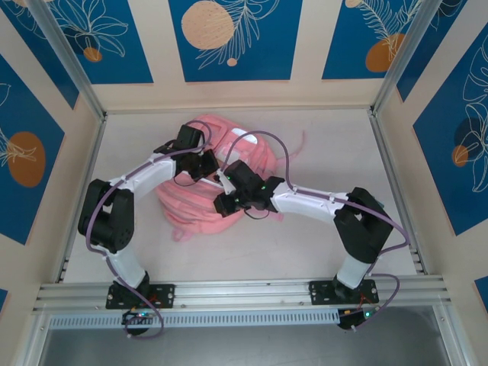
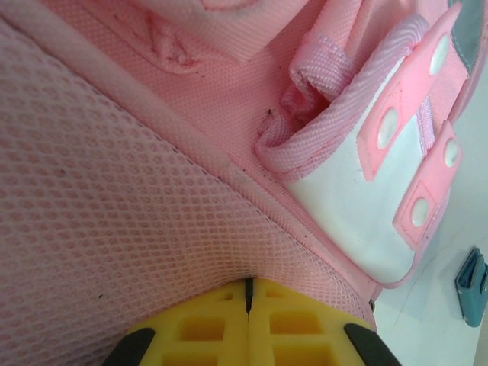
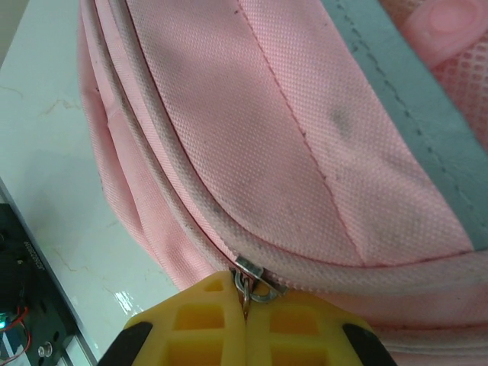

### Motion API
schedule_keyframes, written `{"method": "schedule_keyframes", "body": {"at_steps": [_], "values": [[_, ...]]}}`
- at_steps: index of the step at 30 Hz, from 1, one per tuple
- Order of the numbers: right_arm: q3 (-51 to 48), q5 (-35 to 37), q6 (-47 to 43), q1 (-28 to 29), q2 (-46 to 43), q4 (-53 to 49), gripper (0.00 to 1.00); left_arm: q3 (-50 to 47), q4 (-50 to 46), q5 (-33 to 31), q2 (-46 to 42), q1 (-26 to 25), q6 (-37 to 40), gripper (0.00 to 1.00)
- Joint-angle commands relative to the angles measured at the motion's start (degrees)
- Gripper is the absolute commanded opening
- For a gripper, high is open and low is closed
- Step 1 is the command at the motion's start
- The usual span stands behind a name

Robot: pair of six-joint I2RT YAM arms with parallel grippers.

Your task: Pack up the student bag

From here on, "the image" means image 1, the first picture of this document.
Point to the blue floral wall poster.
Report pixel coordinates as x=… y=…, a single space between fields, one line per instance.
x=38 y=114
x=438 y=45
x=38 y=49
x=126 y=57
x=438 y=152
x=343 y=45
x=267 y=57

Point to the pink student backpack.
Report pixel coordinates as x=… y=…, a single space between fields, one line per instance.
x=198 y=217

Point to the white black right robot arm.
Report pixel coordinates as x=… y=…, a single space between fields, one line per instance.
x=309 y=204

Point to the aluminium table edge rail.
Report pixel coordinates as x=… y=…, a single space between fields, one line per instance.
x=95 y=152
x=383 y=152

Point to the aluminium mounting rail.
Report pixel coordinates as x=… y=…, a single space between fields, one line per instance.
x=236 y=293

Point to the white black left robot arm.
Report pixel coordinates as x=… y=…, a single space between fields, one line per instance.
x=152 y=175

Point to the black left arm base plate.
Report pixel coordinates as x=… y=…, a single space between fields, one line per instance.
x=167 y=295

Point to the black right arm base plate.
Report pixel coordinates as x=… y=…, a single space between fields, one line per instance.
x=320 y=291

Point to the teal wallet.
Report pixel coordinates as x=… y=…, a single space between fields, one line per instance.
x=380 y=204

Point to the aluminium frame post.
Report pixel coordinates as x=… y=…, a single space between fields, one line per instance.
x=65 y=53
x=400 y=57

